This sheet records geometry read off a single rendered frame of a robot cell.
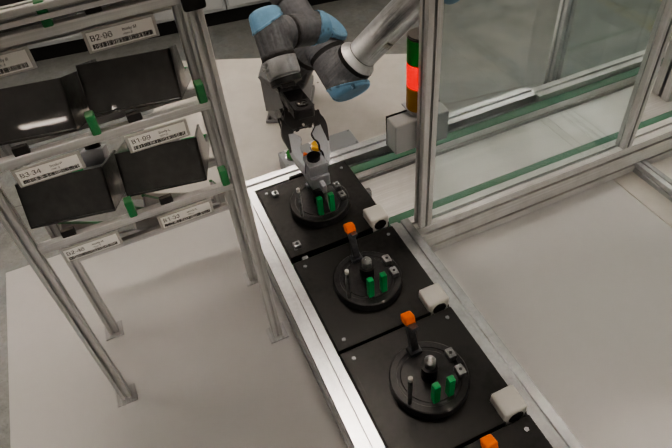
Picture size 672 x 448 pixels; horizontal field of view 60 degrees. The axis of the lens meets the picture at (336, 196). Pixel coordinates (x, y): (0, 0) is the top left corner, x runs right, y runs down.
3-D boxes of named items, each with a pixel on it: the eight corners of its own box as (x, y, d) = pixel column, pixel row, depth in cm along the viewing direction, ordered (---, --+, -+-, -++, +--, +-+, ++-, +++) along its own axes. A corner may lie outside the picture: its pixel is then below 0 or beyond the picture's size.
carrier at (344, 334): (294, 269, 127) (286, 230, 119) (392, 231, 133) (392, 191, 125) (339, 358, 111) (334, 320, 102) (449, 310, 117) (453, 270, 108)
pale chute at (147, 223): (105, 241, 133) (101, 221, 133) (164, 228, 134) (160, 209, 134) (62, 246, 105) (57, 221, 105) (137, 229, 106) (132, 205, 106)
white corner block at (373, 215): (362, 221, 136) (362, 208, 133) (380, 214, 137) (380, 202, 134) (371, 234, 133) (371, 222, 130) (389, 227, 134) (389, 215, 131)
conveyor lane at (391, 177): (263, 222, 151) (256, 195, 144) (534, 125, 171) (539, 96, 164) (303, 304, 131) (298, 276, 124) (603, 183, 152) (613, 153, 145)
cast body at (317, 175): (302, 173, 134) (298, 149, 129) (320, 167, 135) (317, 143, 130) (316, 196, 128) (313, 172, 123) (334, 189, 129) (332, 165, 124)
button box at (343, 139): (280, 169, 159) (277, 151, 155) (350, 145, 165) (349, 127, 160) (289, 184, 155) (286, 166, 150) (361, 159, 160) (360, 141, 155)
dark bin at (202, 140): (147, 157, 121) (137, 122, 119) (210, 144, 123) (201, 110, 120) (127, 197, 95) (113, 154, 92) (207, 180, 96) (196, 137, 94)
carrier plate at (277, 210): (257, 197, 145) (256, 191, 143) (345, 166, 151) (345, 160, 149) (291, 264, 128) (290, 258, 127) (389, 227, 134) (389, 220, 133)
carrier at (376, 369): (340, 359, 111) (335, 321, 102) (450, 311, 117) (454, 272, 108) (401, 480, 94) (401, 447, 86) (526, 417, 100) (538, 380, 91)
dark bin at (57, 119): (39, 116, 106) (25, 75, 104) (112, 101, 108) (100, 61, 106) (-20, 149, 80) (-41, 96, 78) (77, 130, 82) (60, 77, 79)
